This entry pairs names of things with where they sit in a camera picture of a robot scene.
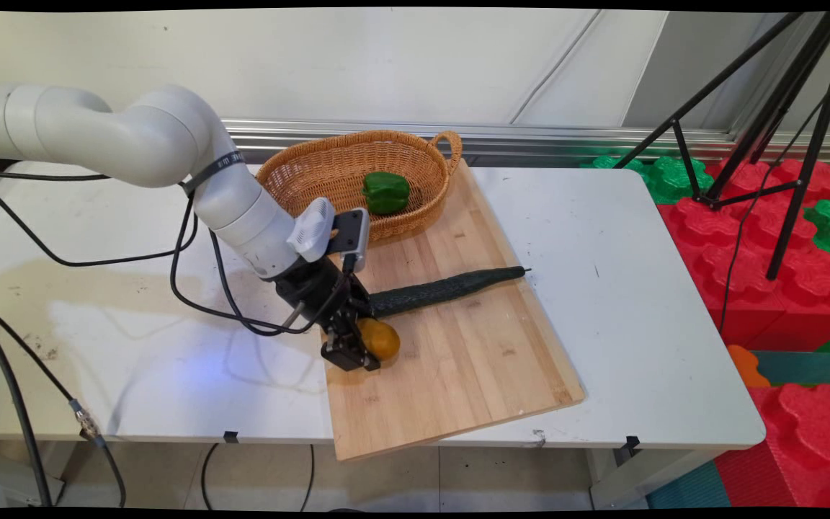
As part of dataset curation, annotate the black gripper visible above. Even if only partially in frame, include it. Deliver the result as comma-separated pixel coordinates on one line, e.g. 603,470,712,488
272,258,382,373

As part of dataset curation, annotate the yellow orange mango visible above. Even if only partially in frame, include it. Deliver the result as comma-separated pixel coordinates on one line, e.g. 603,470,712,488
356,317,401,362

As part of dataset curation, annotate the long dark green cucumber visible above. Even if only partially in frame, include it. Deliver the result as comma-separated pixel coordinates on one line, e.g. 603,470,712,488
368,266,532,320

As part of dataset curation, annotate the bamboo cutting board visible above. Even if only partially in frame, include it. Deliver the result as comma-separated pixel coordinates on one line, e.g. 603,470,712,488
320,159,586,462

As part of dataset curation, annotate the green bell pepper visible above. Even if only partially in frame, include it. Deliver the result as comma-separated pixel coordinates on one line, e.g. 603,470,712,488
362,172,411,216

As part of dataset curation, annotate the woven wicker basket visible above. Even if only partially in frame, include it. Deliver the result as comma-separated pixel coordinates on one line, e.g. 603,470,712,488
255,130,463,244

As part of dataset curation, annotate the white table leg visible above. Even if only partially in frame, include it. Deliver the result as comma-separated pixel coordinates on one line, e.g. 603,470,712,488
588,447,705,510

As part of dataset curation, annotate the orange foam piece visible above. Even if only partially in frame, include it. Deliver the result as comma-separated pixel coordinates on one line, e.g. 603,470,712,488
727,345,773,389

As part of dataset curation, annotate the large red foam block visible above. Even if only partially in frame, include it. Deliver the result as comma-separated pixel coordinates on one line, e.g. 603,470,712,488
656,159,830,352

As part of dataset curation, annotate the teal foam mat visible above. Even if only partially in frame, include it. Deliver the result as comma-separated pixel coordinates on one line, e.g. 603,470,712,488
750,350,830,387

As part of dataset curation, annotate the black tripod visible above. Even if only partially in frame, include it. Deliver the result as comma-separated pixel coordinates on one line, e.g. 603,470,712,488
613,10,830,282

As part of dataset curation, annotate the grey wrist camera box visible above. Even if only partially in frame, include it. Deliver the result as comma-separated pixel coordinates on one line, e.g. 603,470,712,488
329,208,371,273

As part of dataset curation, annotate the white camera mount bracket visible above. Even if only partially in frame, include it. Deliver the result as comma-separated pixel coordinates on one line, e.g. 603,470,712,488
287,197,336,263

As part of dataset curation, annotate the black camera cable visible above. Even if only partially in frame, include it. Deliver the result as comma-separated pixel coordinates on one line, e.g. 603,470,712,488
169,191,358,337

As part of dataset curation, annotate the black printed velcro strap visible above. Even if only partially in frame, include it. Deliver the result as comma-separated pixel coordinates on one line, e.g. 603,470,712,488
179,150,247,196

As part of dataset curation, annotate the black cable under table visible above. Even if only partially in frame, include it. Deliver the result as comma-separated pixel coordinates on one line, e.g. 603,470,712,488
200,443,316,513

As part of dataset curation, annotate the aluminium wall rail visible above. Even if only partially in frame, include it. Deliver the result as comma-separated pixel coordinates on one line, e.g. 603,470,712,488
224,119,830,165

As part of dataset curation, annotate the thin cable with metal connector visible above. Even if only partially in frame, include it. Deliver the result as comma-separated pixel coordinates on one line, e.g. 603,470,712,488
0,297,127,507

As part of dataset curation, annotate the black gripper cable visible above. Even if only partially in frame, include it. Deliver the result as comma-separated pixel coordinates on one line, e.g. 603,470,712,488
0,180,308,336

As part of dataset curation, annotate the thick black hanging cable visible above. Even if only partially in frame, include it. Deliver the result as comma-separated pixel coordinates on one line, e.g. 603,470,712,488
0,299,53,507

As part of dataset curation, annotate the thin black tripod cable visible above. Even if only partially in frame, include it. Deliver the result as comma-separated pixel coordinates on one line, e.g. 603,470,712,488
718,50,830,336

